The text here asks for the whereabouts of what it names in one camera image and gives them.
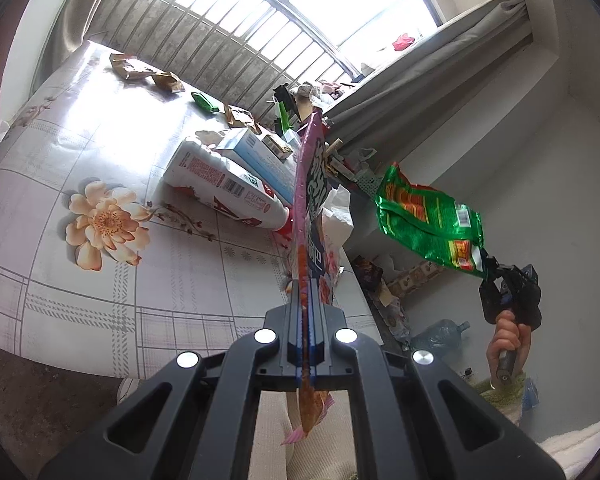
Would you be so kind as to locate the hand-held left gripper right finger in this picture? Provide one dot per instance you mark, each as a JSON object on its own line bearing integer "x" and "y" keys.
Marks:
{"x": 330, "y": 345}

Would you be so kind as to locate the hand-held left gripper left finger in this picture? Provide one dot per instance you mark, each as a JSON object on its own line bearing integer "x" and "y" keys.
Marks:
{"x": 280, "y": 340}

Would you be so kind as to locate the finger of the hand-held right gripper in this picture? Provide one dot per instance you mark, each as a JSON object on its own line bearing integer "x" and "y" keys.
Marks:
{"x": 491, "y": 265}

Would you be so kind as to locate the green snack bag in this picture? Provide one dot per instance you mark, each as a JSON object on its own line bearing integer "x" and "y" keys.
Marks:
{"x": 425, "y": 215}

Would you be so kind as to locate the pink snack bag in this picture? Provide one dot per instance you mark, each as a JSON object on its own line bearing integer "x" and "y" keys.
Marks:
{"x": 310, "y": 195}

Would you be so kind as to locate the white yogurt bottle red label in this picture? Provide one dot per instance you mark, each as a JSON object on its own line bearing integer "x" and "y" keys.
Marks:
{"x": 215, "y": 175}

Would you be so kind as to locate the person's right hand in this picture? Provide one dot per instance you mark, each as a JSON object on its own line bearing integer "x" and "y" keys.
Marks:
{"x": 510, "y": 335}

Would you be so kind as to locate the patterned cardboard box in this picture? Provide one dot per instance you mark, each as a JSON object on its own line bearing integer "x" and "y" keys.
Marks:
{"x": 417, "y": 277}

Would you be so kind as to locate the dark snack packet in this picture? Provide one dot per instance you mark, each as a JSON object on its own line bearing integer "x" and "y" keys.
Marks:
{"x": 369, "y": 272}

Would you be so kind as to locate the clear water jug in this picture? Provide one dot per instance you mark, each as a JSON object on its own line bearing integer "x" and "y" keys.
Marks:
{"x": 440, "y": 337}

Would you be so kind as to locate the crumpled white plastic sheet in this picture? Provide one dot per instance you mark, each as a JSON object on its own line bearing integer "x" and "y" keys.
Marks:
{"x": 337, "y": 215}

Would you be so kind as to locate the green plastic basket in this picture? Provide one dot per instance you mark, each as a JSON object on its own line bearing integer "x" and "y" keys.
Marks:
{"x": 367, "y": 180}

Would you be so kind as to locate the blue and white carton box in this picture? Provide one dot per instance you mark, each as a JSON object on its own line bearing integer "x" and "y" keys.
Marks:
{"x": 260, "y": 160}

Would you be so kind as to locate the small golden cardboard box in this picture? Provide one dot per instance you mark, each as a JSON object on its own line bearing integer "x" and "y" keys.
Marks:
{"x": 277, "y": 146}

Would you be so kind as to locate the wide grey curtain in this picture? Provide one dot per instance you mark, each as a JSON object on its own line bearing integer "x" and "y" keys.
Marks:
{"x": 430, "y": 55}

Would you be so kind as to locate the gold snack packet right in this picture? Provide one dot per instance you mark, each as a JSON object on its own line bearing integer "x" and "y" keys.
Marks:
{"x": 241, "y": 117}

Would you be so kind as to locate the red cloth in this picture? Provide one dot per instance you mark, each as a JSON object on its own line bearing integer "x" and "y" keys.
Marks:
{"x": 403, "y": 42}

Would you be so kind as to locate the pile of clothes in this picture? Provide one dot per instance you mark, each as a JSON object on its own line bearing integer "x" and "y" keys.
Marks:
{"x": 325, "y": 91}

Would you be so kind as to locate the small green packet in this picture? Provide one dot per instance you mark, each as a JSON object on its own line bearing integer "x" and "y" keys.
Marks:
{"x": 205, "y": 101}

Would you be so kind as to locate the small golden snack packet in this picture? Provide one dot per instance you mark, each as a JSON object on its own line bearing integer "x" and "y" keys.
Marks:
{"x": 169, "y": 81}

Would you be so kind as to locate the large golden snack packet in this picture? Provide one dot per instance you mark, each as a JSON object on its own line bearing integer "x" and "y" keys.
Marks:
{"x": 127, "y": 66}

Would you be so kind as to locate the metal window railing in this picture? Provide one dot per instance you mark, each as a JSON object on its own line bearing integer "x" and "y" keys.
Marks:
{"x": 220, "y": 25}

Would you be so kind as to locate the narrow grey curtain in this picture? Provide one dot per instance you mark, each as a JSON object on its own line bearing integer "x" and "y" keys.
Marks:
{"x": 75, "y": 15}

